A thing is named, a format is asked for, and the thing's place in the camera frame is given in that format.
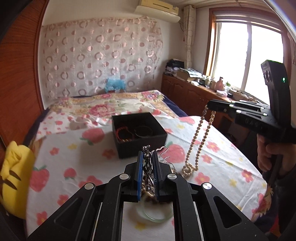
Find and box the strawberry printed sheet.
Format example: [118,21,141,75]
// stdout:
[26,109,268,241]

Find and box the beige air conditioner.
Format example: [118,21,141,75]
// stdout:
[135,0,181,23]

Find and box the pink circle patterned curtain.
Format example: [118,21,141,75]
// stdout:
[42,17,164,100]

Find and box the stack of dark clothes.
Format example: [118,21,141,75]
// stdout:
[165,59,185,76]

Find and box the yellow plush toy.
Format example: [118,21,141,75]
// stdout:
[0,141,36,219]

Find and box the open cardboard box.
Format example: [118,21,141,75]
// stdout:
[176,68,204,83]

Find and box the red bead bracelet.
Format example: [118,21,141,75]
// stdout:
[116,126,133,142]

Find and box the black jewelry box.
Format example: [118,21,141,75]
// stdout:
[112,112,167,159]

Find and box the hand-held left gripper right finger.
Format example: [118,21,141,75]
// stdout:
[151,151,270,241]

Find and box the person's right hand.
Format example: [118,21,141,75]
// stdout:
[257,134,284,175]

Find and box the blue plush toy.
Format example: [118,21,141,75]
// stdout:
[105,78,127,93]

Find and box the person's right forearm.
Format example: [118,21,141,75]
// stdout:
[266,170,296,237]

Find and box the silver chain necklace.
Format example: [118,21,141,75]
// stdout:
[141,144,178,197]

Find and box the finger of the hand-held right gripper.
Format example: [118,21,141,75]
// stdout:
[222,108,271,119]
[207,99,270,111]

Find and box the long wooden cabinet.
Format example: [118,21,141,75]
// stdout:
[161,74,263,130]

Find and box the white patterned window curtain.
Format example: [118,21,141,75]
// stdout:
[183,5,196,69]

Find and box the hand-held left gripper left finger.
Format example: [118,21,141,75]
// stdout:
[27,151,143,241]

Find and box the green jade bangle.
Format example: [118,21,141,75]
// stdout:
[136,194,174,223]

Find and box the beige bead necklace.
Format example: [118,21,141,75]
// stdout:
[181,105,216,179]

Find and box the black bracelet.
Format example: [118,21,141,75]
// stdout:
[134,125,153,139]

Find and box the floral blanket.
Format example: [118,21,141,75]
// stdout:
[46,90,166,121]

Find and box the navy bed sheet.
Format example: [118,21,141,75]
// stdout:
[162,95,188,118]

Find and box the wooden wardrobe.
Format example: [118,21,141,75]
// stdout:
[0,0,50,163]

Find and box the wooden framed window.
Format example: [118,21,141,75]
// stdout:
[205,7,296,105]

